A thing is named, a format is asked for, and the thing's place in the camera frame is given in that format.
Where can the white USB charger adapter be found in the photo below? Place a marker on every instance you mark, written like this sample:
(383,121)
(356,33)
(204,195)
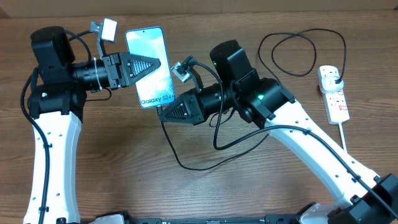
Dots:
(329,85)

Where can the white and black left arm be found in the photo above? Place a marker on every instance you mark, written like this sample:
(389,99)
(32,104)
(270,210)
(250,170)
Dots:
(52,100)

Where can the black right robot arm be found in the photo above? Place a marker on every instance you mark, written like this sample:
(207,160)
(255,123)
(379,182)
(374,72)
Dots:
(359,194)

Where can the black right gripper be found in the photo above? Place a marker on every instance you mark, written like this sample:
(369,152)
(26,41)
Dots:
(193,104)

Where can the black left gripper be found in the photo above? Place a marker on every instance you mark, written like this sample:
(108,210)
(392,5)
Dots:
(125,77)

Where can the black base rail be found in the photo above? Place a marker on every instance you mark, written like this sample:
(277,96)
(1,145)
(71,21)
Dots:
(124,217)

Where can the white power strip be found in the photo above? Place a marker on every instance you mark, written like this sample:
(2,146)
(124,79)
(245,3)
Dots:
(335,103)

